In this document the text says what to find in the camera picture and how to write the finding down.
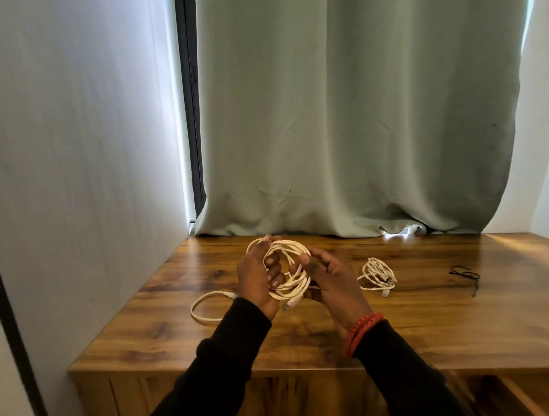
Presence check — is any red braided bracelet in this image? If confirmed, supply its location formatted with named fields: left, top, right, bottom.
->
left=344, top=313, right=385, bottom=359

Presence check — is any grey-green curtain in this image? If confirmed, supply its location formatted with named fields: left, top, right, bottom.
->
left=193, top=0, right=529, bottom=239

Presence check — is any black window frame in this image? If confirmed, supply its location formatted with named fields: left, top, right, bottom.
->
left=174, top=0, right=208, bottom=217

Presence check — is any person's right forearm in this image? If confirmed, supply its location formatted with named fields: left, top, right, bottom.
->
left=353, top=319, right=477, bottom=416

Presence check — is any white cable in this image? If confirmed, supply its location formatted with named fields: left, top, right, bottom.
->
left=357, top=257, right=399, bottom=299
left=190, top=290, right=239, bottom=323
left=245, top=238, right=313, bottom=311

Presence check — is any white side panel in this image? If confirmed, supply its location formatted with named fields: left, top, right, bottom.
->
left=0, top=0, right=196, bottom=416

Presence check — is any wooden cabinet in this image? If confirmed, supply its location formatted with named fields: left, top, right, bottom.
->
left=68, top=233, right=549, bottom=416

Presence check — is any person's right hand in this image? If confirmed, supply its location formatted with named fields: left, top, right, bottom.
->
left=288, top=245, right=374, bottom=339

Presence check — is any person's left hand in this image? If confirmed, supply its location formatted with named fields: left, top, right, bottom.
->
left=236, top=234, right=287, bottom=321

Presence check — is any person's left forearm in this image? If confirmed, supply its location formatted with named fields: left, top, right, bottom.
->
left=150, top=298, right=273, bottom=416

